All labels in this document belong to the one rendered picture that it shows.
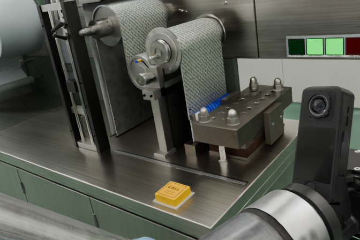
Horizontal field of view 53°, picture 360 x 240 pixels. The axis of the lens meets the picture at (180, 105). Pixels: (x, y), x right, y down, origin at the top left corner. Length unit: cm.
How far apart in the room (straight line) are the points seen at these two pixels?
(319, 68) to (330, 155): 345
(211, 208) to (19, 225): 67
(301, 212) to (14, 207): 24
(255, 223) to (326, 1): 98
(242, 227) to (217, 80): 100
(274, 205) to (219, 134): 75
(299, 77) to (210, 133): 288
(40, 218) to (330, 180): 26
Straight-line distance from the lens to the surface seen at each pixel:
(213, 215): 92
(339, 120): 37
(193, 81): 116
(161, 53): 112
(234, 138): 104
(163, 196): 98
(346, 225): 41
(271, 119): 117
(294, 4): 125
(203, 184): 104
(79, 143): 145
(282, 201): 34
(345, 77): 377
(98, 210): 128
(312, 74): 385
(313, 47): 125
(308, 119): 39
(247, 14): 133
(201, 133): 110
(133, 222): 115
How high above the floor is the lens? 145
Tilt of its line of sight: 19 degrees down
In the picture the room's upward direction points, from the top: 9 degrees counter-clockwise
